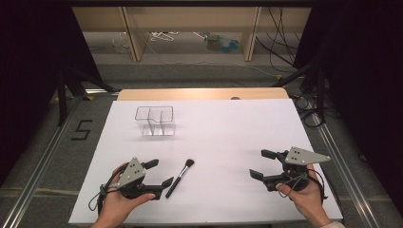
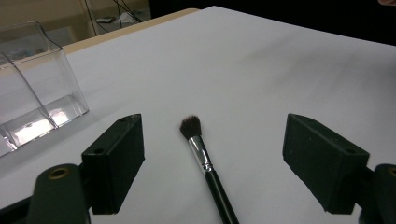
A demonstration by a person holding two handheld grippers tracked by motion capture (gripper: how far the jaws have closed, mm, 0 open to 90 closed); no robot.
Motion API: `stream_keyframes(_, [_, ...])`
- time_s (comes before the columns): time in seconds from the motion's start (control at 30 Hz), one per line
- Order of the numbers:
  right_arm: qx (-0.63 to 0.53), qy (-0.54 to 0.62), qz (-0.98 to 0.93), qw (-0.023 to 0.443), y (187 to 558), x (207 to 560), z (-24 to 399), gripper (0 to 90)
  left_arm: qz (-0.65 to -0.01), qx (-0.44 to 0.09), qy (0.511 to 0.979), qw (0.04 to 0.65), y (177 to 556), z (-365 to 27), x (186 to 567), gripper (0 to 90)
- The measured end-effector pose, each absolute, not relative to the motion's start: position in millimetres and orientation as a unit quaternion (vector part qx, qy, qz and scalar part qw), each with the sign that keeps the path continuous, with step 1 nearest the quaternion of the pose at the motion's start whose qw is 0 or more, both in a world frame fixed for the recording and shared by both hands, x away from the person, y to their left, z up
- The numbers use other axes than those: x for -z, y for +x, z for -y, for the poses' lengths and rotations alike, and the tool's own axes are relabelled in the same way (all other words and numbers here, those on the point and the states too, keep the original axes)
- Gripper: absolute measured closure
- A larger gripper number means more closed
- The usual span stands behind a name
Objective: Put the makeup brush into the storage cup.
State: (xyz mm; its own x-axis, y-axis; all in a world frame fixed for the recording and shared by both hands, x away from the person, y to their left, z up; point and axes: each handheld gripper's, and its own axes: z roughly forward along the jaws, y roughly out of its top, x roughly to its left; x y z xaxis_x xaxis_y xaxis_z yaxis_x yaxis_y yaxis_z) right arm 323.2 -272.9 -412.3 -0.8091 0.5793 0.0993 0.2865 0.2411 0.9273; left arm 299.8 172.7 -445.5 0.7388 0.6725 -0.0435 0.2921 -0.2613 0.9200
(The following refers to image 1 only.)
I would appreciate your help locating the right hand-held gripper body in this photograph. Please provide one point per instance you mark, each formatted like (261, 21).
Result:
(301, 156)

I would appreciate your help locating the black metal stand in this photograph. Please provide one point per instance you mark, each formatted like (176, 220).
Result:
(62, 98)
(318, 85)

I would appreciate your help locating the clear plastic bag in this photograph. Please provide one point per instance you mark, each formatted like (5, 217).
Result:
(121, 42)

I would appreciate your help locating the person's left hand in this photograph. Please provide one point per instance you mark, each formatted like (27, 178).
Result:
(117, 205)

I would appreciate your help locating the beige wooden shelf unit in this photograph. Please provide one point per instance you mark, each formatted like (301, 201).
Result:
(190, 20)

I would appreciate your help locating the colourful plastic bag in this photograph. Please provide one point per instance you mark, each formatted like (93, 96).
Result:
(223, 44)

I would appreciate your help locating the metal floor rail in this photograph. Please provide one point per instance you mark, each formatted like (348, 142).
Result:
(342, 171)
(41, 171)

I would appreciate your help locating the person's right hand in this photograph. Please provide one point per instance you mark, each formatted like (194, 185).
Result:
(309, 202)

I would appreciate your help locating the black curtain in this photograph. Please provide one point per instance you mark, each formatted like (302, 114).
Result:
(31, 63)
(364, 79)

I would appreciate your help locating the black makeup brush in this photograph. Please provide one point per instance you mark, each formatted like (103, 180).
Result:
(179, 179)

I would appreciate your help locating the white table mat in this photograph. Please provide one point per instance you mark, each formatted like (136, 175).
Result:
(215, 142)

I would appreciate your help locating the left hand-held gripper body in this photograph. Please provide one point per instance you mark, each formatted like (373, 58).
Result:
(132, 172)

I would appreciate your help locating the clear acrylic organizer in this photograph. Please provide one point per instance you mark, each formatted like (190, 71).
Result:
(155, 122)

